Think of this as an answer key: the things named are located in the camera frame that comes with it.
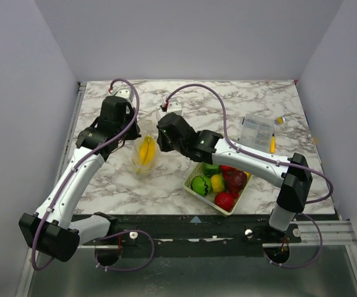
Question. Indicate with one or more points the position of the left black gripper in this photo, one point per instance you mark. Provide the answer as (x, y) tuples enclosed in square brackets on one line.
[(135, 133)]

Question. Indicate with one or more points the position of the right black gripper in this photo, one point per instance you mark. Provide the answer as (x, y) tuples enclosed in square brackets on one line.
[(163, 140)]

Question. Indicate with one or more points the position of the yellow banana bunch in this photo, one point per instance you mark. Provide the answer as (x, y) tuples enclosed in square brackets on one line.
[(144, 158)]

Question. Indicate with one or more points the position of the clear zip top bag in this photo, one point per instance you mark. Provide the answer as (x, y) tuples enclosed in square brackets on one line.
[(147, 126)]

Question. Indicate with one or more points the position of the green bell pepper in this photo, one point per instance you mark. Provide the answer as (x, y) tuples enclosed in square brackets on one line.
[(210, 170)]

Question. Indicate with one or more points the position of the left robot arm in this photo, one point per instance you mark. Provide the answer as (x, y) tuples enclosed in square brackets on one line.
[(50, 229)]

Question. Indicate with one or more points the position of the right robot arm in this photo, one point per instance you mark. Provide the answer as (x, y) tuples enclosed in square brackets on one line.
[(291, 174)]

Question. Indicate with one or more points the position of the pale green plastic basket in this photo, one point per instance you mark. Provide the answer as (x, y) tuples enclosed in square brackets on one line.
[(209, 199)]

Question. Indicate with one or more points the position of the green watermelon toy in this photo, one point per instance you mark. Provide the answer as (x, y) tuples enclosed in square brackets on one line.
[(201, 185)]

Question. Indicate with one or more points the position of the red bell pepper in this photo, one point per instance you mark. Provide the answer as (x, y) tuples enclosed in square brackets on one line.
[(227, 169)]

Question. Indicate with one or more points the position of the yellow green mango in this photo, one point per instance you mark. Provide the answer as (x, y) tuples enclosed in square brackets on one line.
[(218, 183)]

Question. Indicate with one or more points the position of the dark red mango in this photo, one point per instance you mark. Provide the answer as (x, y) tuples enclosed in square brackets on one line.
[(236, 181)]

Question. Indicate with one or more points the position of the red apple toy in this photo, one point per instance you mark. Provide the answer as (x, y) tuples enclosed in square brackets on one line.
[(224, 200)]

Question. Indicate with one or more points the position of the red chili pepper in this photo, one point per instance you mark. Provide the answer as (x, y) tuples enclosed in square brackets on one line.
[(234, 194)]

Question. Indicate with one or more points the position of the small yellow silver clip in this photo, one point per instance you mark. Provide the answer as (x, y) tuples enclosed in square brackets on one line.
[(280, 120)]

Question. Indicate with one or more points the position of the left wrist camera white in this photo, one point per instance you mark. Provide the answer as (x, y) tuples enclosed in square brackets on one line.
[(125, 93)]

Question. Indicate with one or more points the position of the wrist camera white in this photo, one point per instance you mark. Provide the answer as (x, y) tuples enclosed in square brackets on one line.
[(125, 93), (171, 107)]

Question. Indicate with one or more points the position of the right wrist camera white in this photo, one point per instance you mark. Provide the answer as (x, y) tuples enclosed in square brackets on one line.
[(171, 107)]

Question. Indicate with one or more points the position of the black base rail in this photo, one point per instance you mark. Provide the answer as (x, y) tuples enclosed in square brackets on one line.
[(194, 236)]

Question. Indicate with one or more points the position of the yellow handled cutter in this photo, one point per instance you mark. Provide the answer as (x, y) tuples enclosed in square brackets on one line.
[(272, 144)]

